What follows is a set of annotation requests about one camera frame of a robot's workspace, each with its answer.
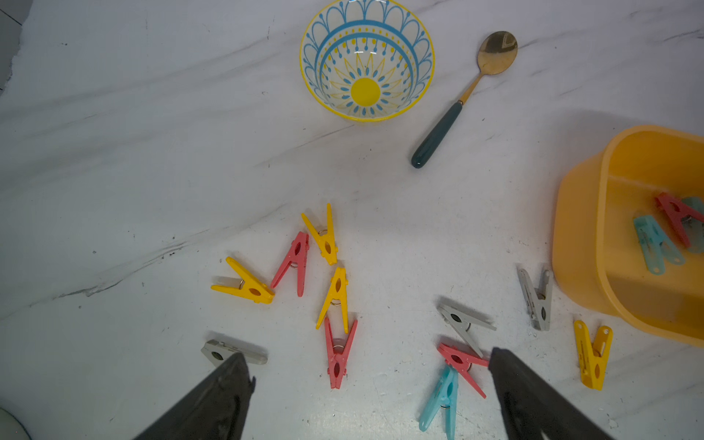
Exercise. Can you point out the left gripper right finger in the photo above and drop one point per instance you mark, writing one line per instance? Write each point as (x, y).
(531, 408)

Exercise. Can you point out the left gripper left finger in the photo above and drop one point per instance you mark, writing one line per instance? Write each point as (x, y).
(216, 408)

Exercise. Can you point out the yellow clothespin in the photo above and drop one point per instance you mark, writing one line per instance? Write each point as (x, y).
(250, 287)
(326, 240)
(593, 354)
(337, 294)

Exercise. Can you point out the grey clothespin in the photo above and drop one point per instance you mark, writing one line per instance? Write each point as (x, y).
(538, 299)
(462, 323)
(217, 352)

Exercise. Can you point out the teal clothespin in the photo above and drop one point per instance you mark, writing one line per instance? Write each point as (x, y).
(694, 227)
(657, 247)
(444, 396)

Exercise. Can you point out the red clothespin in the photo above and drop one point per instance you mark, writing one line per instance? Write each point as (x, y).
(295, 258)
(337, 355)
(462, 363)
(677, 213)

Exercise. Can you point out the yellow plastic storage box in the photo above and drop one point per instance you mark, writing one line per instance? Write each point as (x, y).
(597, 258)

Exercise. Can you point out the blue yellow patterned bowl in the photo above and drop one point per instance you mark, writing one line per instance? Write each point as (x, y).
(367, 61)

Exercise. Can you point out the gold spoon green handle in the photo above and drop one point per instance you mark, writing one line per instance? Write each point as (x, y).
(496, 55)

